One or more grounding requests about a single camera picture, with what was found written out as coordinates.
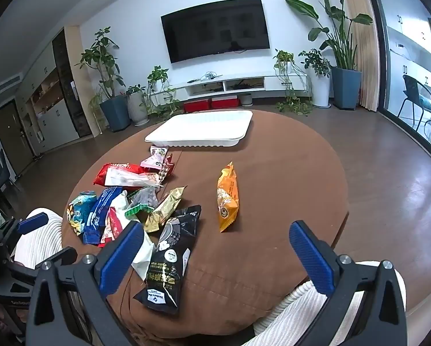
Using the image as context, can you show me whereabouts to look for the teal yellow snack packet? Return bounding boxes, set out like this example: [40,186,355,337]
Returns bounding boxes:
[68,191,98,236]

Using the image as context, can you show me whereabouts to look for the person's leg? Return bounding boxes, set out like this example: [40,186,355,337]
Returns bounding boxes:
[253,270,407,346]
[14,207,63,269]

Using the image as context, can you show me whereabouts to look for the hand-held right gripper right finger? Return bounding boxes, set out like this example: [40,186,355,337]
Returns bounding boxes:
[288,220,408,346]

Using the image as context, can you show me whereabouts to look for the gold snack packet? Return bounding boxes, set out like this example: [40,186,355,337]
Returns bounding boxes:
[144,186,186,233]

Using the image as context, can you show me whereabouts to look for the person's right leg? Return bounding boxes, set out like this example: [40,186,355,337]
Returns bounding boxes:
[253,270,407,346]

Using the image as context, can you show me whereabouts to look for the beige curtain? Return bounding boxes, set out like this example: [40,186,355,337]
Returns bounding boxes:
[340,0,380,110]

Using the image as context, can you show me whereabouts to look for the round brown table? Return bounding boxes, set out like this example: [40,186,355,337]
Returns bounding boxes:
[61,109,349,346]

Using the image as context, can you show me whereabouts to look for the blue snack packet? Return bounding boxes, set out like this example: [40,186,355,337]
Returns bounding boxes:
[83,186,128,246]

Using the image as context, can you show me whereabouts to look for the black balcony chair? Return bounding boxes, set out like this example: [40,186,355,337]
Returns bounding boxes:
[396,74,431,127]

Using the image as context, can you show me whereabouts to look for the black snack packet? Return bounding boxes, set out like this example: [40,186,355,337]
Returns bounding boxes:
[133,205,202,315]

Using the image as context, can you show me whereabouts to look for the black wall television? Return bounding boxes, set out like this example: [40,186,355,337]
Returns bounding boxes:
[160,0,271,64]

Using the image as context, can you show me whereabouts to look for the tree plant blue planter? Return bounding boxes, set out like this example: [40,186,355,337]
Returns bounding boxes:
[75,26,131,133]

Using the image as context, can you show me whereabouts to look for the white plastic tray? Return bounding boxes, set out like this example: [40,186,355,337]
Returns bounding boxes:
[144,110,254,148]

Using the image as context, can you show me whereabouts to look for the small plant ribbed white pot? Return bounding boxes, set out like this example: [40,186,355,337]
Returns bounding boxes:
[125,84,150,127]

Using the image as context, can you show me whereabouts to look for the white television cabinet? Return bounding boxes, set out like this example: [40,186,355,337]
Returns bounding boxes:
[149,73,308,103]

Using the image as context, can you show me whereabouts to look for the red storage box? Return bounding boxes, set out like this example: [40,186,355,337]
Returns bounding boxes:
[184,99,212,113]
[211,95,239,109]

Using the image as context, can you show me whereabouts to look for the tall broadleaf plant blue planter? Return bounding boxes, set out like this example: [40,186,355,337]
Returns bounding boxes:
[285,0,375,110]

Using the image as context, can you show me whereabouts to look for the wall storage cabinets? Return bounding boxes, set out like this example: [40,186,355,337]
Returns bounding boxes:
[16,31,81,152]

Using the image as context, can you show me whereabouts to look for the glass balcony door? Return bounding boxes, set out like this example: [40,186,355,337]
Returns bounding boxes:
[367,0,431,174]

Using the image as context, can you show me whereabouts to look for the pink cartoon snack packet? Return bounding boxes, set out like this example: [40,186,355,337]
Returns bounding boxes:
[141,145,170,170]

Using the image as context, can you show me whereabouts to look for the large red snack packet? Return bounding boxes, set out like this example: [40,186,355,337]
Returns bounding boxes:
[93,163,164,188]

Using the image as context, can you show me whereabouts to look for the pothos vine plant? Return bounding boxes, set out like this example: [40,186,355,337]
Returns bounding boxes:
[143,65,182,118]

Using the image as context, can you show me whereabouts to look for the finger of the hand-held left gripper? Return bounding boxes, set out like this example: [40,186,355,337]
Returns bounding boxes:
[7,247,77,278]
[0,212,50,249]

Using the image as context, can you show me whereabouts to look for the long cream snack packet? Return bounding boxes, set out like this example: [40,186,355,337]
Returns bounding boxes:
[99,189,156,282]

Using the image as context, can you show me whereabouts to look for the trailing vine plant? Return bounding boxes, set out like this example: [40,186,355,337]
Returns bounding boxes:
[272,48,314,116]

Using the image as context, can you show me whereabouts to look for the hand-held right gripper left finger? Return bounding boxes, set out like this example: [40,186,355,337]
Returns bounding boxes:
[25,220,146,346]

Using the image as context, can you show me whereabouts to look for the ceiling air vent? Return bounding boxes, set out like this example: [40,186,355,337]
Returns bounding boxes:
[0,75,22,97]

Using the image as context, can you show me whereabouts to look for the small dark red snack packet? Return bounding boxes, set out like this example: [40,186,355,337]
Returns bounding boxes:
[158,154,175,183]

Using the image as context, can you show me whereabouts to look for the orange snack packet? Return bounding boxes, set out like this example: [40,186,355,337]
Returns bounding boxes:
[216,161,239,233]

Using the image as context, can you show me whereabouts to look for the person's left leg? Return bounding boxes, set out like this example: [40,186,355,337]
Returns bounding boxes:
[14,207,63,269]

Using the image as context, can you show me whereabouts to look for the wooden entrance door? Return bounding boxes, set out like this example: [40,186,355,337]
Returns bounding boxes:
[0,100,34,168]

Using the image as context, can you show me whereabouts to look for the bushy plant white planter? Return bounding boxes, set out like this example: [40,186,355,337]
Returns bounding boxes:
[298,48,333,109]

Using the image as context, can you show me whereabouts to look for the green clear snack packet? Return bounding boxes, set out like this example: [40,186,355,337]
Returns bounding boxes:
[125,186,158,220]

